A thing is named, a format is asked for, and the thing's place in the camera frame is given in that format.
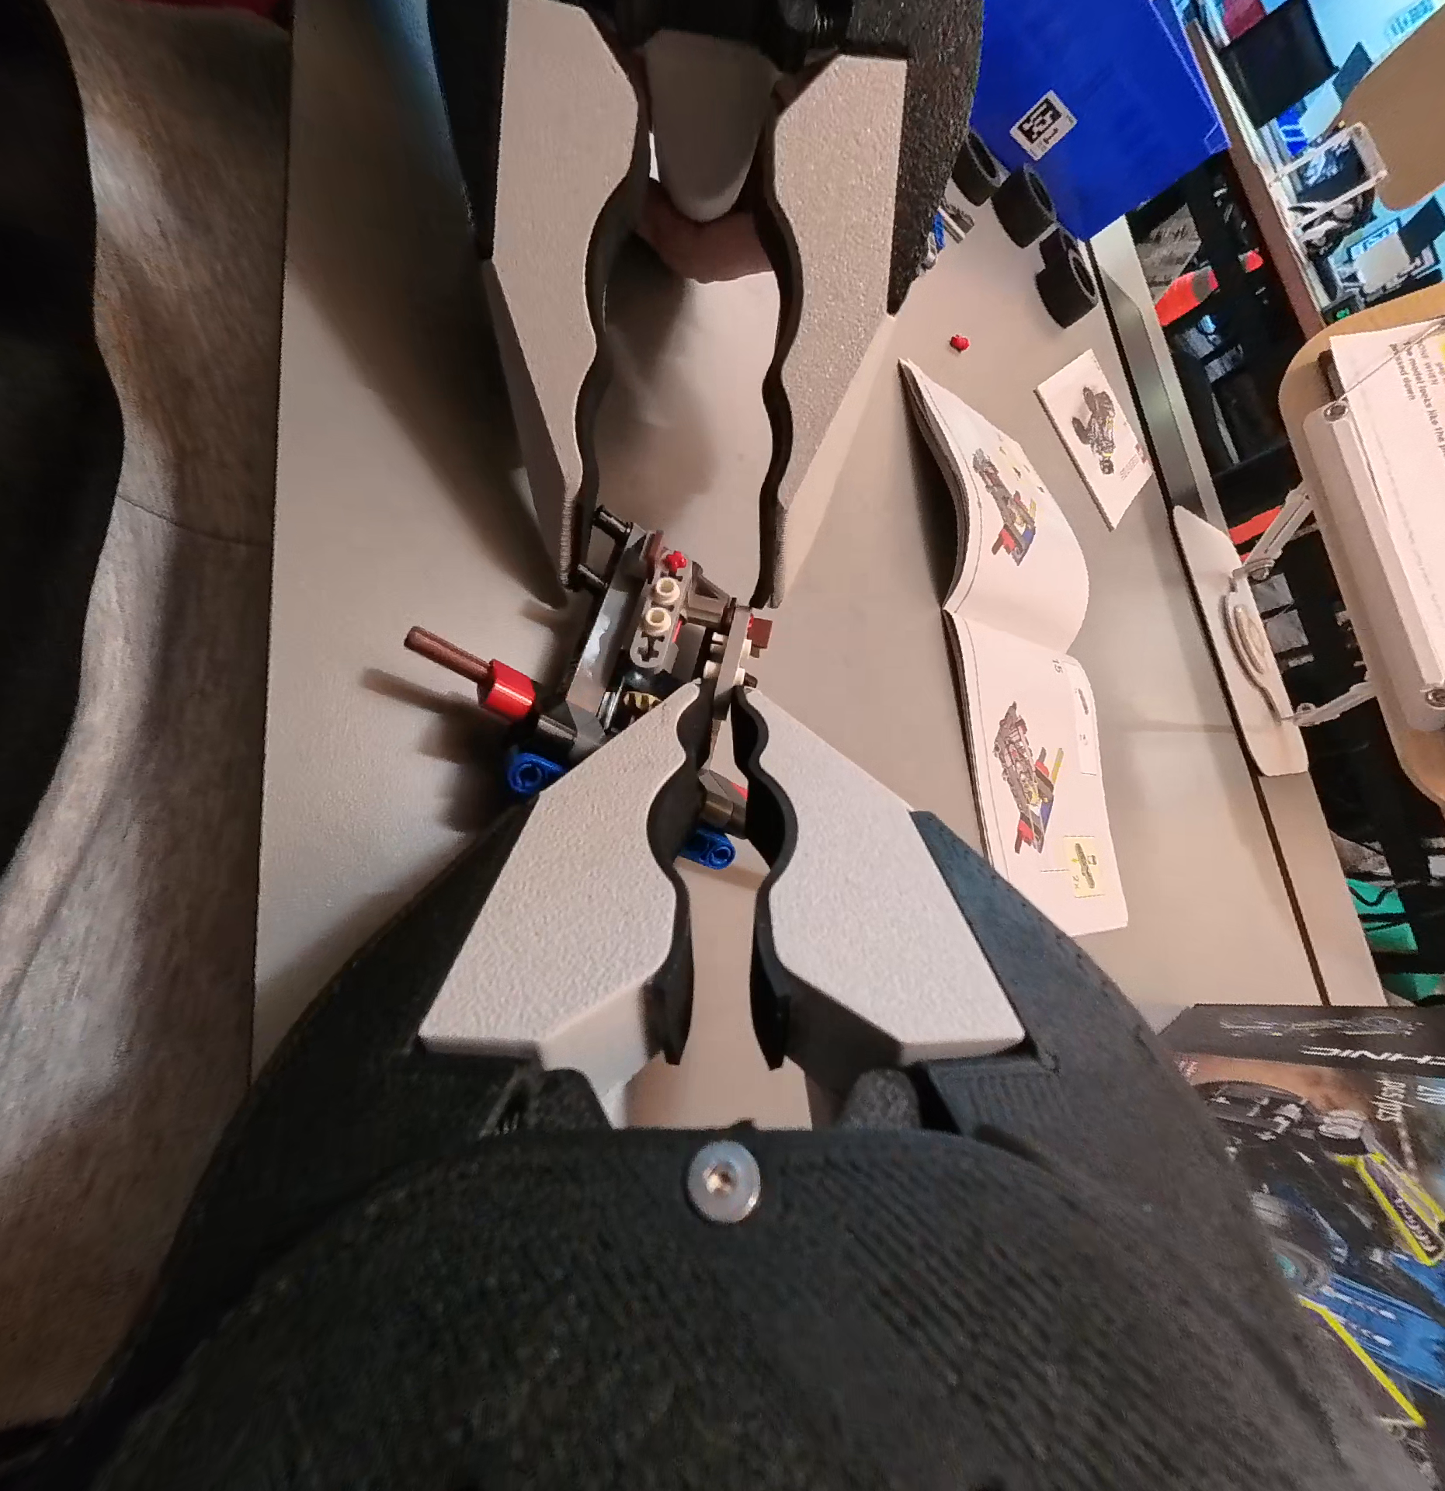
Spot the person's grey garment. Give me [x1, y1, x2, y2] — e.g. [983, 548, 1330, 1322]
[0, 0, 297, 1436]

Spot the person's left hand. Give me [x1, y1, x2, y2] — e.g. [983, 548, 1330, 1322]
[631, 184, 772, 281]

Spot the printed instruction sheet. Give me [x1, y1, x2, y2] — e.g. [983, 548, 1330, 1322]
[1330, 308, 1445, 520]

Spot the wooden clipboard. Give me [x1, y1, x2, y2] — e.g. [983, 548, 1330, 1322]
[1280, 308, 1445, 808]

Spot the dark toy set box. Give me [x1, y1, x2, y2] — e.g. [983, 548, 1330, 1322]
[1154, 1005, 1445, 1491]

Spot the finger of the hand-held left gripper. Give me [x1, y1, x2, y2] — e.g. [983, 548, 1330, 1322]
[753, 49, 914, 613]
[482, 0, 650, 610]

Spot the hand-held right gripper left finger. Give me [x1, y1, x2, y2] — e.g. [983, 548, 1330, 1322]
[420, 681, 703, 1129]

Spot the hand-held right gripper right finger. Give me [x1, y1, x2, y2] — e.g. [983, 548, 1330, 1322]
[730, 686, 1025, 1129]

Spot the tan background board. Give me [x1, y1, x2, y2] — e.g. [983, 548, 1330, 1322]
[1332, 0, 1445, 213]

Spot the toy brick vehicle assembly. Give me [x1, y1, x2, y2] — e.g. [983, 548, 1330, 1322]
[404, 504, 783, 870]

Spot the white leaflet with vehicle picture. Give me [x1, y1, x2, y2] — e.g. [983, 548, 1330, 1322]
[1029, 345, 1158, 532]

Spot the black toy tyre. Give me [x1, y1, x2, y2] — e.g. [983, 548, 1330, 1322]
[949, 134, 1008, 208]
[1035, 231, 1106, 334]
[994, 162, 1061, 247]

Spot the blue storage bin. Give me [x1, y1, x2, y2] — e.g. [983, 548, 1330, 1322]
[976, 0, 1235, 242]

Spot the instruction booklet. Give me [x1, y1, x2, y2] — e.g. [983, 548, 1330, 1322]
[893, 357, 1135, 943]

